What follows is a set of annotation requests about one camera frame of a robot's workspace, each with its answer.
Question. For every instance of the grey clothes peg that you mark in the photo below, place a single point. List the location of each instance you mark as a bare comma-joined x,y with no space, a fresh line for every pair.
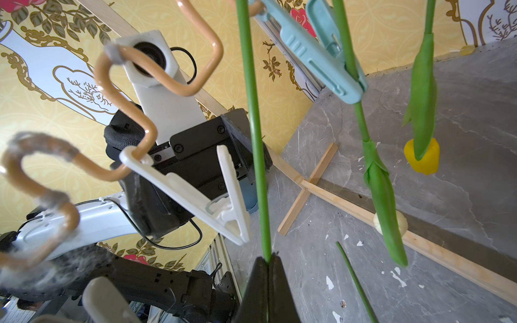
101,300

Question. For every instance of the blue artificial tulip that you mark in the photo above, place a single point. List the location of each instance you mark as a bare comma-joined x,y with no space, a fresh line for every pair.
242,8

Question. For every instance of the yellow artificial tulip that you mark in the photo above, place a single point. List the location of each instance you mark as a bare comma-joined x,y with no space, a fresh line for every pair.
423,151

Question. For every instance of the white artificial tulip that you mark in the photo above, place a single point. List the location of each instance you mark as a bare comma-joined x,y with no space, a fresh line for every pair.
376,175

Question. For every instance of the wooden clothes rack frame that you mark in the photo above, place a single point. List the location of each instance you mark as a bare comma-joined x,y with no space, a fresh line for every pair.
485,278

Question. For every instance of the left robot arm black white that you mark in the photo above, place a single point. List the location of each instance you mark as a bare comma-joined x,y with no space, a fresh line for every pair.
193,296

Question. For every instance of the pink artificial tulip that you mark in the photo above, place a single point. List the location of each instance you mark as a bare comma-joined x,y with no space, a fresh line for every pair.
361,292

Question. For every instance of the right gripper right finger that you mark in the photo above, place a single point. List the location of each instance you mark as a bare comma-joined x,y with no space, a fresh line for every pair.
281,306

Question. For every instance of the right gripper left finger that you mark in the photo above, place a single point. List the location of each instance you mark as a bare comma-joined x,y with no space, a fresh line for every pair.
255,303

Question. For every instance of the white clothes peg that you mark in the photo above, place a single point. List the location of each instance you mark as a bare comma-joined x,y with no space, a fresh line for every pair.
226,214

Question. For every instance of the curved wooden clip hanger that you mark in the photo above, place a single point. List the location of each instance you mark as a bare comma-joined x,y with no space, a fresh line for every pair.
105,94

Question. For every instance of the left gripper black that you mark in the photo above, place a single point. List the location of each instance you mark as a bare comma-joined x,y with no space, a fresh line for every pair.
192,155

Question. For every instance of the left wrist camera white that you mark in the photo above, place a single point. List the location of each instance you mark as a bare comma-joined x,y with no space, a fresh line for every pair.
170,113

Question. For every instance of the teal clothes peg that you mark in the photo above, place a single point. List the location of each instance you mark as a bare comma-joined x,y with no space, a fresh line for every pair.
323,55

